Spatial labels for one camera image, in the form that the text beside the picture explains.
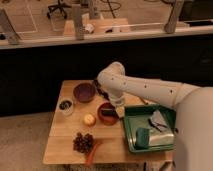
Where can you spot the wooden board on ledge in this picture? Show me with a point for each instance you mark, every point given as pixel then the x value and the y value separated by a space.
pixel 100 26

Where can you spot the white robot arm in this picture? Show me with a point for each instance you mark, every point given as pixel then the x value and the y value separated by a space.
pixel 193 141

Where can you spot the grey crumpled cloth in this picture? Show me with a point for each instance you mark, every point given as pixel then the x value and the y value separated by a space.
pixel 157 121

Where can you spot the red bowl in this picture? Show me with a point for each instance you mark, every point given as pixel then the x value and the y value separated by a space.
pixel 107 120

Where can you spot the green sponge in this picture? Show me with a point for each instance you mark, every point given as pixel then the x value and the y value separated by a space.
pixel 142 138

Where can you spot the wooden table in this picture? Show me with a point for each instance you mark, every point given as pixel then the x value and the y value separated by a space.
pixel 113 146

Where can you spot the black office chair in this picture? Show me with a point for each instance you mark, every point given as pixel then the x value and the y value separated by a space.
pixel 61 5

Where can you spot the small white cup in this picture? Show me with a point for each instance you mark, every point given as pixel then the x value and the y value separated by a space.
pixel 66 107

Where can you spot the white object on ledge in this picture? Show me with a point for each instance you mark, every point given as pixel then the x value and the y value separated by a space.
pixel 89 28

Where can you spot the grey post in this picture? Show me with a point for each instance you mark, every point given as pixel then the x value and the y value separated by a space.
pixel 177 6
pixel 77 21
pixel 8 30

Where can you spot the purple bowl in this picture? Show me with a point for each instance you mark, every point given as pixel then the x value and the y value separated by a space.
pixel 84 92

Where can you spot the translucent grey gripper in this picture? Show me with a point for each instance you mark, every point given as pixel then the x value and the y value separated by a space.
pixel 119 104

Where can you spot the grey post right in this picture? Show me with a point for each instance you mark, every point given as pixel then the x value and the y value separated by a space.
pixel 177 6

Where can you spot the bunch of dark grapes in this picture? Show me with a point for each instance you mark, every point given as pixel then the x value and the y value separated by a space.
pixel 83 143

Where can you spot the green plastic tray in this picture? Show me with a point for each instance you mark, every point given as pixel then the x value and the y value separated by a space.
pixel 137 116

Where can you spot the clear plastic bag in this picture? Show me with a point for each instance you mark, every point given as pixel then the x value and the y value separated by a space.
pixel 157 138

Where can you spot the grey post left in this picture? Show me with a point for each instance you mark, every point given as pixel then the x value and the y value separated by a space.
pixel 8 30

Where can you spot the grey post middle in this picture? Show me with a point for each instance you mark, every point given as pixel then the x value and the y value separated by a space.
pixel 77 21

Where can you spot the orange carrot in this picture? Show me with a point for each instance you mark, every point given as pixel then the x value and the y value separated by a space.
pixel 89 158

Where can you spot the yellow round fruit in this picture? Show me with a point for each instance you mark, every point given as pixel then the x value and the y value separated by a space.
pixel 89 120

